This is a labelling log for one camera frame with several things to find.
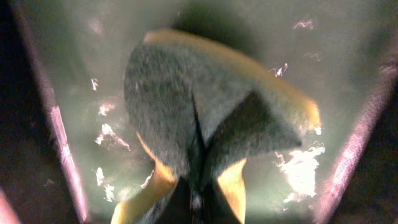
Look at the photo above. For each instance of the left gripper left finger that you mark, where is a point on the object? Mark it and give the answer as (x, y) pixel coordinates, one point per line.
(178, 208)

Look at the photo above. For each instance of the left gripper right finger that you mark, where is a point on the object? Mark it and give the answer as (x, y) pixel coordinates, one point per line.
(215, 207)

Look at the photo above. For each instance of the green yellow sponge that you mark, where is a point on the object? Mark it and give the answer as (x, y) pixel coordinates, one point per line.
(201, 110)

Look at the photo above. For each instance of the green sponge tray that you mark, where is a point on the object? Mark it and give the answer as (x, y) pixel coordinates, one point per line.
(334, 51)

